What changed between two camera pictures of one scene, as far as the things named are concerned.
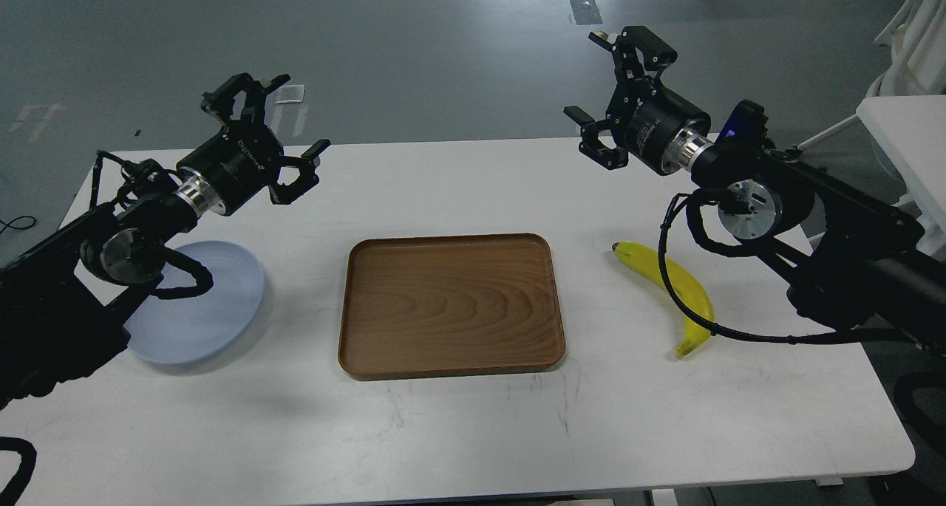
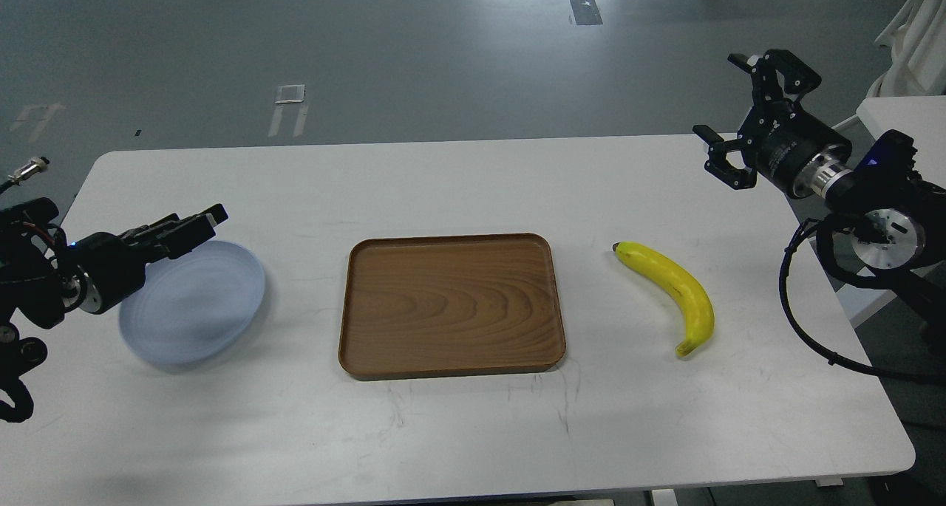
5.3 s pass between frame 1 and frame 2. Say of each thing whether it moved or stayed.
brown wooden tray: stayed
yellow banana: stayed
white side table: stayed
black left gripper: moved
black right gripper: moved
